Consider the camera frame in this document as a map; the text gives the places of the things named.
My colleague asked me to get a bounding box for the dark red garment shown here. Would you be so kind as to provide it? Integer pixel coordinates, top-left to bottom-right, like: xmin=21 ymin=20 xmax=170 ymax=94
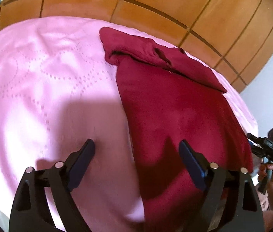
xmin=99 ymin=27 xmax=253 ymax=231

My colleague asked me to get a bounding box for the pink bedspread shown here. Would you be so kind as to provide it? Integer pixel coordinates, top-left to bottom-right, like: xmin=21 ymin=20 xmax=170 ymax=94
xmin=0 ymin=17 xmax=258 ymax=231

